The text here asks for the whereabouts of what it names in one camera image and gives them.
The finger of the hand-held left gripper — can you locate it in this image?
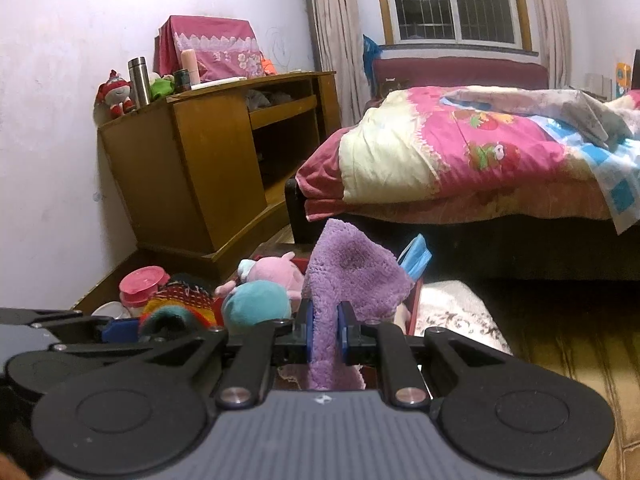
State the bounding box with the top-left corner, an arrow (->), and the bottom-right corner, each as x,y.
0,307 -> 141,345
51,328 -> 197,357

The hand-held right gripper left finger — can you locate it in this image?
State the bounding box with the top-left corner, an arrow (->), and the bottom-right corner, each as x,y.
172,299 -> 316,409

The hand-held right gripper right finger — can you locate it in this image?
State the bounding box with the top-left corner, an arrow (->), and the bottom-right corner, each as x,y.
336,301 -> 479,409

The colourful knitted cloth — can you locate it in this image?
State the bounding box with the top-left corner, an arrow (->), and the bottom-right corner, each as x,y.
139,280 -> 221,336

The teal plush ball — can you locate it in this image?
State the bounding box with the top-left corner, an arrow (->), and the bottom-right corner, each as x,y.
221,280 -> 293,336

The purple fluffy towel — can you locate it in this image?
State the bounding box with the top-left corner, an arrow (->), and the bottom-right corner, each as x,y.
302,219 -> 416,392

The pink plush toy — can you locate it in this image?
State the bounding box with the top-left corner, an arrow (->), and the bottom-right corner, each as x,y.
215,251 -> 306,306

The red cardboard box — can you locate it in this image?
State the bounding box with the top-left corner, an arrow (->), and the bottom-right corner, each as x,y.
212,255 -> 426,391

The light blue face mask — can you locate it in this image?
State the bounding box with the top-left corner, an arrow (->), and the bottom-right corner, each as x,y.
397,234 -> 434,282

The pink lidded cup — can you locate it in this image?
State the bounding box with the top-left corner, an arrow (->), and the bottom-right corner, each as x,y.
119,266 -> 172,319

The wooden cabinet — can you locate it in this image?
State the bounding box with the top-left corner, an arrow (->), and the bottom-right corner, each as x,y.
97,71 -> 343,281

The pink cartoon quilt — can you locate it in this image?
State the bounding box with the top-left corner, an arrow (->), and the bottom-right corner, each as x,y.
297,85 -> 640,224

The snowman doll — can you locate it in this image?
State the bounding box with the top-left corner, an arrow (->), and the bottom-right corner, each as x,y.
95,70 -> 137,120

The grey cloth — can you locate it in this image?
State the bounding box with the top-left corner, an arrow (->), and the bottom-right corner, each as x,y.
245,89 -> 294,111

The green plush toy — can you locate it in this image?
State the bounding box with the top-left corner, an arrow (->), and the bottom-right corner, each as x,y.
149,72 -> 176,101

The steel thermos bottle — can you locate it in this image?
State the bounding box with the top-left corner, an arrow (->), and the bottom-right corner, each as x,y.
127,56 -> 152,107

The pink cylinder bottle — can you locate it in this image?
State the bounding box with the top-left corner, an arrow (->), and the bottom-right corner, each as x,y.
181,49 -> 201,86

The blue pillow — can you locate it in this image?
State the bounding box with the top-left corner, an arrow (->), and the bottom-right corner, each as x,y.
362,34 -> 384,79

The dark red headboard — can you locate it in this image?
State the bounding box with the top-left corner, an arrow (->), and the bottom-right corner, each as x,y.
372,57 -> 551,104

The beige curtain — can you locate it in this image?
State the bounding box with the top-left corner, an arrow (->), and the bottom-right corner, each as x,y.
520,0 -> 574,92
300,0 -> 382,127

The pink cloth covered box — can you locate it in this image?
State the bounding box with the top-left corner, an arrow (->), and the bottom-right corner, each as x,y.
155,16 -> 266,82

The barred window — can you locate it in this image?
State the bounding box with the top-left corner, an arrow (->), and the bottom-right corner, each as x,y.
372,0 -> 534,54

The yellow box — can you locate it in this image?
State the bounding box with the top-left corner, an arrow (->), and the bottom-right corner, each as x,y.
615,62 -> 634,97

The dark bed frame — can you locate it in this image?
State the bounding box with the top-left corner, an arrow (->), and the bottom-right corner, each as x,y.
285,179 -> 640,282

